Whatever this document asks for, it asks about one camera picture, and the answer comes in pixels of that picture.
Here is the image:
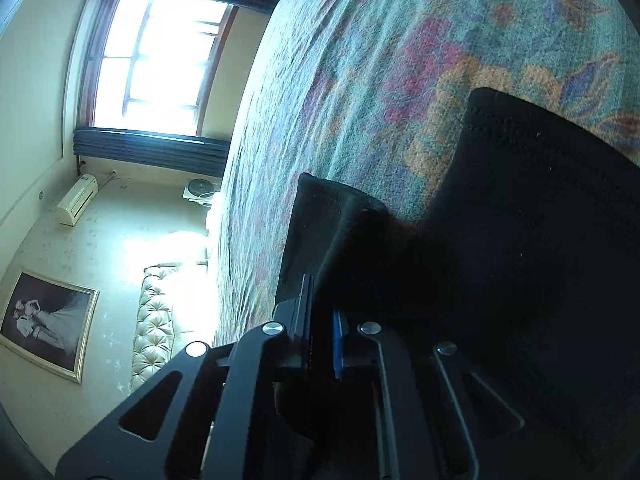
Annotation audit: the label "bright window with wooden frame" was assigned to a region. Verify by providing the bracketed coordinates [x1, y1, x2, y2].
[80, 0, 240, 137]

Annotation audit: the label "white round fan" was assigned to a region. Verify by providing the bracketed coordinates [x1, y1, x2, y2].
[182, 178, 222, 207]

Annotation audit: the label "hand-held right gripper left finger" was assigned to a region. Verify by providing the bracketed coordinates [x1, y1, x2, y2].
[55, 274, 316, 480]

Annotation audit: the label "floral bed blanket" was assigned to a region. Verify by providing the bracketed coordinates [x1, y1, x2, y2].
[212, 0, 640, 346]

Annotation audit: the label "white wall air conditioner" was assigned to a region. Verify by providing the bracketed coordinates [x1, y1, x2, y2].
[56, 173, 99, 227]

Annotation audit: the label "cream tufted headboard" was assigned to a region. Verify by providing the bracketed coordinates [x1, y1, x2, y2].
[130, 261, 212, 393]

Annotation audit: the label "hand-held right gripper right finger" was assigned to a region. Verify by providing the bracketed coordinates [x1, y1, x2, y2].
[332, 309, 526, 480]

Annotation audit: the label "black pants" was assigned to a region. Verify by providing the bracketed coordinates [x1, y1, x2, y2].
[277, 87, 640, 480]

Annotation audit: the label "framed wall photo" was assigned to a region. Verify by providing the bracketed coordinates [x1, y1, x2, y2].
[0, 269, 100, 384]

